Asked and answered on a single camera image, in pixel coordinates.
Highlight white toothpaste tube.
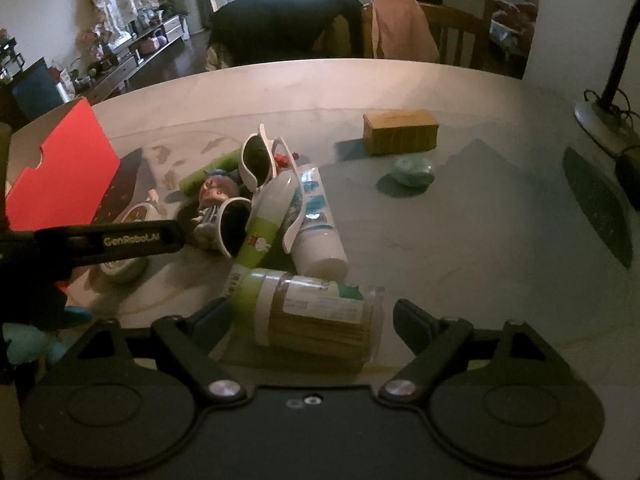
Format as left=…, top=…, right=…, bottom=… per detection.
left=287, top=164, right=349, bottom=278

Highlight blue soft toy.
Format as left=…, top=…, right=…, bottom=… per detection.
left=0, top=305, right=93, bottom=366

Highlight dark speckled box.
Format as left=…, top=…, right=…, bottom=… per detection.
left=92, top=149, right=147, bottom=223

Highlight small doll figure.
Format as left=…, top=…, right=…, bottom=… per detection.
left=192, top=167, right=251, bottom=251

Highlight red cardboard box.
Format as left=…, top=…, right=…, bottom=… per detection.
left=0, top=97, right=121, bottom=233

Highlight black lamp cable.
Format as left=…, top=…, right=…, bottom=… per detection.
left=582, top=87, right=640, bottom=128

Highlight black coat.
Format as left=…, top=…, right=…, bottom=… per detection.
left=207, top=0, right=365, bottom=68

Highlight cluttered shelf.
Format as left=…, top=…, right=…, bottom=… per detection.
left=492, top=0, right=538, bottom=56

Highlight white round case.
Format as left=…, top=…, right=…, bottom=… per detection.
left=100, top=190, right=161, bottom=283

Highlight clear toothpick jar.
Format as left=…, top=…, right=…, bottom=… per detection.
left=225, top=267, right=386, bottom=361

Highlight leaf print placemat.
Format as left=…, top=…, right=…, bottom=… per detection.
left=65, top=130, right=251, bottom=321

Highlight low media cabinet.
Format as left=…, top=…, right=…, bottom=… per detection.
left=60, top=12, right=188, bottom=106

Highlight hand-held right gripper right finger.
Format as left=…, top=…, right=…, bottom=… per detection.
left=378, top=299, right=568, bottom=403

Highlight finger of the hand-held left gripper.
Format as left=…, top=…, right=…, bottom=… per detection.
left=34, top=219, right=185, bottom=267

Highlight green tube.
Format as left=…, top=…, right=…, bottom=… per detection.
left=179, top=150, right=242, bottom=195

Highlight small cardboard box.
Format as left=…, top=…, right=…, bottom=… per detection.
left=362, top=109, right=440, bottom=155

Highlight pink cloth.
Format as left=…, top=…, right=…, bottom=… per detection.
left=370, top=0, right=441, bottom=63

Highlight black desk lamp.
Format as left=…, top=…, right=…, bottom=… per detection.
left=574, top=7, right=640, bottom=146

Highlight white sunglasses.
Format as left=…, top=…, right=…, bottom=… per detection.
left=214, top=124, right=307, bottom=261

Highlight teal round object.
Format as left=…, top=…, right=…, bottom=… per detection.
left=391, top=155, right=435, bottom=190

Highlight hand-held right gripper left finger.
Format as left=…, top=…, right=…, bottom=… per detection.
left=65, top=299, right=248, bottom=403

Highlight wooden chair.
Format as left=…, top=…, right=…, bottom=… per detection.
left=420, top=2, right=493, bottom=71

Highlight green and white bottle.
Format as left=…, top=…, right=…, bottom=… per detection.
left=235, top=172, right=293, bottom=268

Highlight yellow patterned cloth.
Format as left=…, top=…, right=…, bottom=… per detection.
left=205, top=42, right=236, bottom=72

